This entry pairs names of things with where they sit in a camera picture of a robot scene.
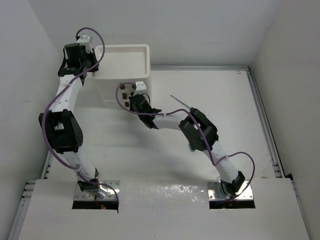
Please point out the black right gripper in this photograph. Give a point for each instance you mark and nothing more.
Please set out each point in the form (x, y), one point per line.
(131, 107)

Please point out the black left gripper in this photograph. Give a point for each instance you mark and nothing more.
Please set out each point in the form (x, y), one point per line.
(91, 55)

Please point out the white three-drawer cabinet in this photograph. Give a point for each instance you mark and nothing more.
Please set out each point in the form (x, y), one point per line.
(126, 63)

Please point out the long green-handled screwdriver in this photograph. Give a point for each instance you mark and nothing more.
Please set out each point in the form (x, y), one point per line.
(189, 108)

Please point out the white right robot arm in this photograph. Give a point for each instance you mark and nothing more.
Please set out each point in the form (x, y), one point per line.
(201, 134)

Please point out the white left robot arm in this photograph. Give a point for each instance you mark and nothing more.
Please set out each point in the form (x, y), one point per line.
(63, 133)

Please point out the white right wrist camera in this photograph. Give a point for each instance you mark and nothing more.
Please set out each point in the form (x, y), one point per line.
(140, 86)

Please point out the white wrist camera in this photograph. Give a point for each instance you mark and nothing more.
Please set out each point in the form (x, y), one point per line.
(85, 40)
(140, 86)

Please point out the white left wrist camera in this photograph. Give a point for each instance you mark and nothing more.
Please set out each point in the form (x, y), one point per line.
(85, 40)

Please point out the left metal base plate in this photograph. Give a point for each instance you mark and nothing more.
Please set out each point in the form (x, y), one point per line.
(105, 191)

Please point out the metal base plate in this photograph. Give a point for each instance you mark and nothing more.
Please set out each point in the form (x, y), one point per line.
(105, 191)
(218, 191)

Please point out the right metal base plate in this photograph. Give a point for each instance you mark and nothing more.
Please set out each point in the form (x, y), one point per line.
(218, 191)

